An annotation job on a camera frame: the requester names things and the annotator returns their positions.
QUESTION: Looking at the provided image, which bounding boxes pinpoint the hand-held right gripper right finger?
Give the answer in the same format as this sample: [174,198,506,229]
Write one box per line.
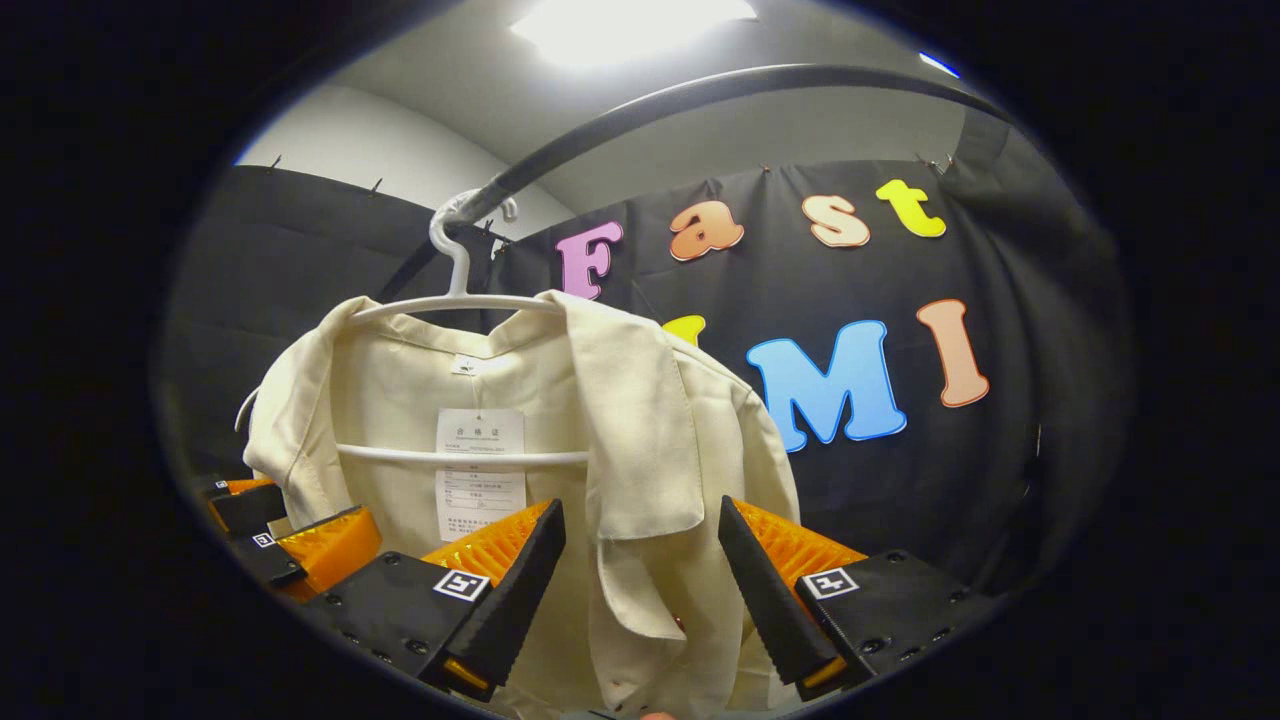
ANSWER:
[717,495,996,703]

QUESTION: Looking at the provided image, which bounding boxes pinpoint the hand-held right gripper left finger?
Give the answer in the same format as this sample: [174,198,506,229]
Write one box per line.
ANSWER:
[300,498,567,701]

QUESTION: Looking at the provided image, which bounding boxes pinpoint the cream shirt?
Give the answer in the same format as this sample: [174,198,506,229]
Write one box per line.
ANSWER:
[243,290,801,720]

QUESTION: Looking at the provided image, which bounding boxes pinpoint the white plastic clothes hanger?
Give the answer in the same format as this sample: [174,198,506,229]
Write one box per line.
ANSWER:
[235,188,591,467]

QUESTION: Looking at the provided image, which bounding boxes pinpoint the black clothes rack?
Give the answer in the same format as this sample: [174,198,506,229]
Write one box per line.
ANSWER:
[375,63,1016,303]

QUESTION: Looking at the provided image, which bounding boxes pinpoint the black backdrop cloth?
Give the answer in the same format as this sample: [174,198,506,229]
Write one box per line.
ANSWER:
[160,105,1136,601]

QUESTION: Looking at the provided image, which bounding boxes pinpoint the large ceiling light panel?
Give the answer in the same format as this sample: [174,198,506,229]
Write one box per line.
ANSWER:
[510,0,758,67]

